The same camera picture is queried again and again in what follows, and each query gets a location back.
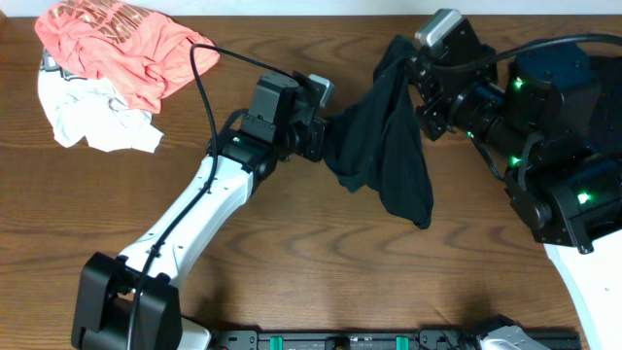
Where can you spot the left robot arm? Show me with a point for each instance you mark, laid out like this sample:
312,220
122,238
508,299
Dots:
132,301

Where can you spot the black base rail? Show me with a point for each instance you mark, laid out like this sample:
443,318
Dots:
498,332

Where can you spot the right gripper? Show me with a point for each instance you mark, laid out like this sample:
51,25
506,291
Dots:
432,88

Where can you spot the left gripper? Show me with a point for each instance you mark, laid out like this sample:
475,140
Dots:
316,131

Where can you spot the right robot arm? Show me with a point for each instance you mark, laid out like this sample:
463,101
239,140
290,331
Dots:
553,111

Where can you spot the black t-shirt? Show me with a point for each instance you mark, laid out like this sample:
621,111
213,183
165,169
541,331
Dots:
376,142

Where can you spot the folded black garment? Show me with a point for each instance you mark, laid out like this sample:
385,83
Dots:
605,124

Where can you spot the orange t-shirt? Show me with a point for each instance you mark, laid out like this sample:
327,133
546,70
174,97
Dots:
143,53

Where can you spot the white t-shirt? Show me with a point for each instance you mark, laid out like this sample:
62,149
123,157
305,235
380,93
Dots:
93,110

